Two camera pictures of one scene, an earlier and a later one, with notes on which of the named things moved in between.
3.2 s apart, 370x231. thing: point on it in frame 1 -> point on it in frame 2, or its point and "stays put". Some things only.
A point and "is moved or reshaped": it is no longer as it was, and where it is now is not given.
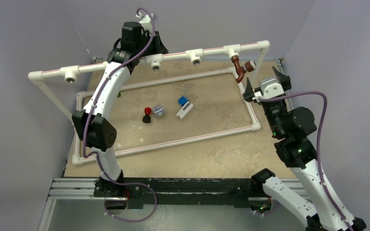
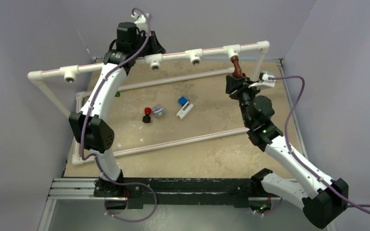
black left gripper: x=158 y=47 stays put
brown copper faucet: x=249 y=66 is moved or reshaped
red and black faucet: x=147 y=119 stays put
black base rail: x=153 y=191 stays put
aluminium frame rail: x=72 y=188 stays put
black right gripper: x=283 y=79 -> x=239 y=86
